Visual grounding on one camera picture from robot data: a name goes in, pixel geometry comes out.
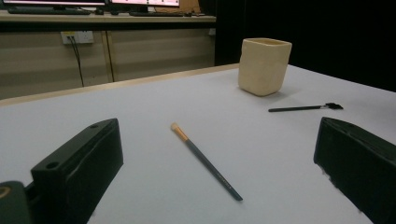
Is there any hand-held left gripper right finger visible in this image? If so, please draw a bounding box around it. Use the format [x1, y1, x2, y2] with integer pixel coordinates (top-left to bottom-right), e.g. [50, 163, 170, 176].
[313, 117, 396, 224]

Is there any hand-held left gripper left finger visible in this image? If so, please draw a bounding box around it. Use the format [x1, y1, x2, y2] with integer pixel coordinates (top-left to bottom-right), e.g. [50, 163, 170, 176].
[30, 118, 124, 224]

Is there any small black makeup brush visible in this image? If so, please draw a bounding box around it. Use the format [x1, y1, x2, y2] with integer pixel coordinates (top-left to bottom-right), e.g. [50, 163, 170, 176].
[268, 102, 344, 113]

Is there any orange-tipped grey makeup brush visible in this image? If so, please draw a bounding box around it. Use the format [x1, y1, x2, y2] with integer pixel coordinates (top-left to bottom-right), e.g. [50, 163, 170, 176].
[170, 121, 244, 202]

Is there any beige square cup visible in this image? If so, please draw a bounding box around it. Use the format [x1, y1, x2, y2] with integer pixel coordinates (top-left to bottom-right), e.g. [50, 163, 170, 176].
[237, 37, 293, 97]

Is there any white table mat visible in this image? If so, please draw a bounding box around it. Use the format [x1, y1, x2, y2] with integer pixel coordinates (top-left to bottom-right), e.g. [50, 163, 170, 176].
[0, 63, 396, 224]

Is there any black curtain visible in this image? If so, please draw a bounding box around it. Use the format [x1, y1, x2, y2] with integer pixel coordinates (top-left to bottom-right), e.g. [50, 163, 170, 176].
[214, 0, 396, 92]

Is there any wooden desk with dark edge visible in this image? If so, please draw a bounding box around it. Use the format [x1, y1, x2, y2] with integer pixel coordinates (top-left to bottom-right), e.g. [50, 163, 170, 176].
[0, 10, 218, 33]

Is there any black keyboard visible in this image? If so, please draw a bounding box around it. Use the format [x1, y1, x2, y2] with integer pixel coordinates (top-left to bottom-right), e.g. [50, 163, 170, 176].
[129, 11, 193, 18]
[7, 7, 92, 16]

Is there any computer monitor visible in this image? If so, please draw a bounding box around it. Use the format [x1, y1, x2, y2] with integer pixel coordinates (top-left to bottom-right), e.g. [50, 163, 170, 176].
[110, 0, 181, 8]
[1, 0, 106, 7]

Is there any brown cardboard box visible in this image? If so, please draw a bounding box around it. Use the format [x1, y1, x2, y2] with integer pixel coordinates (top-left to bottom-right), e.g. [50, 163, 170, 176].
[155, 0, 202, 15]

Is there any black power cable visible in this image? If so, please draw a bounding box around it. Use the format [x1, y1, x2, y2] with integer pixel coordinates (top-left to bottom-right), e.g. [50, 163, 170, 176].
[69, 36, 85, 88]

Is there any white wall socket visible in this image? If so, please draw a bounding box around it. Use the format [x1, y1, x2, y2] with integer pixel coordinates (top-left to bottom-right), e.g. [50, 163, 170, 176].
[60, 31, 95, 45]

